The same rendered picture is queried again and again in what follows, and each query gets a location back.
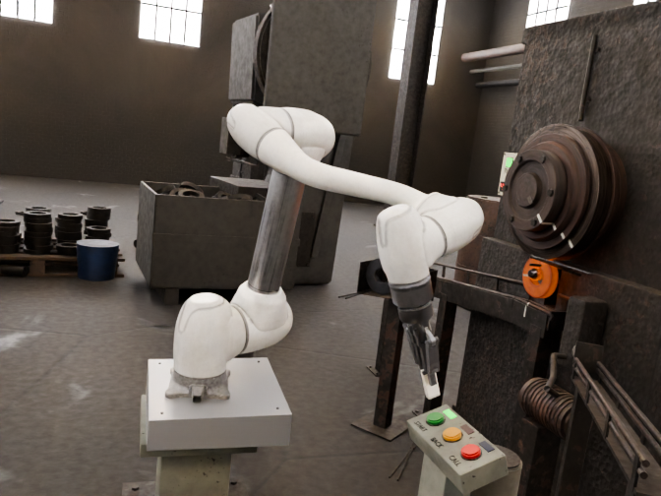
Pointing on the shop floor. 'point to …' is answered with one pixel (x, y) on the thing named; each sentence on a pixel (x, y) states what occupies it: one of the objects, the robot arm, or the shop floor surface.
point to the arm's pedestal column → (190, 477)
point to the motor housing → (541, 435)
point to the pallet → (10, 255)
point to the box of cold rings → (201, 238)
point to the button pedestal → (460, 485)
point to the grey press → (305, 99)
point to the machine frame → (636, 138)
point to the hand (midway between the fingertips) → (430, 383)
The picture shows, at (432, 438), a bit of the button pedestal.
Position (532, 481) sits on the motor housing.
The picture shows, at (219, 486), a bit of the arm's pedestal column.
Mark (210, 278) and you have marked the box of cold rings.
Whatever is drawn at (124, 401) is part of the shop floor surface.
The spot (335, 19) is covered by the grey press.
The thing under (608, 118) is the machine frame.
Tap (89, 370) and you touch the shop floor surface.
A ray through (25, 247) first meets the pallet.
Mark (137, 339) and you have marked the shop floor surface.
